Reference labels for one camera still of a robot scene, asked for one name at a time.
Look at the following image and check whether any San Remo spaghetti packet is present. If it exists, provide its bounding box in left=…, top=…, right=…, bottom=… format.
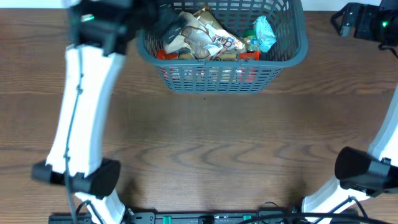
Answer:
left=157, top=50, right=261, bottom=62

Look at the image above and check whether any cream brown snack bag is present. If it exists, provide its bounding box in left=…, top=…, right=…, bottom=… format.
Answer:
left=164, top=12, right=225, bottom=60

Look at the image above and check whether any green lid jar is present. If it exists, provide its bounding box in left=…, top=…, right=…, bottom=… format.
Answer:
left=243, top=29, right=259, bottom=52

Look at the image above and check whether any teal white tissue pack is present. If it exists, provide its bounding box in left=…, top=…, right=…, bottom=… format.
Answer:
left=253, top=16, right=277, bottom=53

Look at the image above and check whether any gold coffee bag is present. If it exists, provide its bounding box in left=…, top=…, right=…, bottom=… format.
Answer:
left=193, top=5, right=246, bottom=54

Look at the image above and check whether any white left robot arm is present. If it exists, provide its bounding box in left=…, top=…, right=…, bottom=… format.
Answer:
left=31, top=0, right=186, bottom=223

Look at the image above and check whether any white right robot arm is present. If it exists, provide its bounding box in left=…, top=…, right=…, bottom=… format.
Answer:
left=285, top=0, right=397, bottom=223

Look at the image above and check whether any grey plastic basket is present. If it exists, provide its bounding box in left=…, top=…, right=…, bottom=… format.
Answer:
left=137, top=0, right=308, bottom=93

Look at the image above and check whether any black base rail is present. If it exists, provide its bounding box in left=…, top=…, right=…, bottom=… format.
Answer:
left=48, top=205, right=358, bottom=224

